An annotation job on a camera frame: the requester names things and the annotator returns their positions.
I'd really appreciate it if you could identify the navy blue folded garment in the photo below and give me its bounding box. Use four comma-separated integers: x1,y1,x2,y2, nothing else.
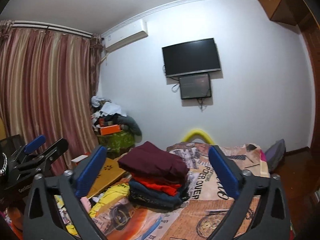
129,179,183,206

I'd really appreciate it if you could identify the white air conditioner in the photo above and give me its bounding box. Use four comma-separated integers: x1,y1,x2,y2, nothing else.
102,19,148,53

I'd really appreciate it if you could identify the purple grey backpack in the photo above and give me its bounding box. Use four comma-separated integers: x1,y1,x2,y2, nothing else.
265,139,286,173

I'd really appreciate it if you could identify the black wall television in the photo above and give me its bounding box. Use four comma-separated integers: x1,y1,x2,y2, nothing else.
162,38,221,77

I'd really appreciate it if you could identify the striped pink curtain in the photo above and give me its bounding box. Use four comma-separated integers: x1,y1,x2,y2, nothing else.
1,20,103,175

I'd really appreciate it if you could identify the yellow garment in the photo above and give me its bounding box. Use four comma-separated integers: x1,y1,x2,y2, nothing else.
80,182,134,236

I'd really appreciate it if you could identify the maroon large garment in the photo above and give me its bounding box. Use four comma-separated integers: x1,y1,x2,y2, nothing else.
118,141,189,184

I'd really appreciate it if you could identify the yellow curved headboard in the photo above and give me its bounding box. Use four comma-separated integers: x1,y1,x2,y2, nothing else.
182,129,215,145

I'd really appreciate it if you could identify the red folded garment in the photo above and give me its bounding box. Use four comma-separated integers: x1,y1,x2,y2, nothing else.
131,174,183,197

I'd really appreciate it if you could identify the small dark wall monitor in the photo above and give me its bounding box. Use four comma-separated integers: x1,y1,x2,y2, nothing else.
179,73,212,100

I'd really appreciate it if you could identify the black folded garment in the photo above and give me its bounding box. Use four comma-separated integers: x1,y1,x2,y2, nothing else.
129,192,190,210

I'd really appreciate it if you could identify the dark grey bag on table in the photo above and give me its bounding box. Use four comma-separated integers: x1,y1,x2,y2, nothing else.
117,115,142,136

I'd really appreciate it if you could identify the orange box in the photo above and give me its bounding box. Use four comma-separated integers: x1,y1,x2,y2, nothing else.
99,125,121,135

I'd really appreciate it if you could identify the patterned newspaper print bedspread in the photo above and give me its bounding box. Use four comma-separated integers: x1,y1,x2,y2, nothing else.
53,141,272,240

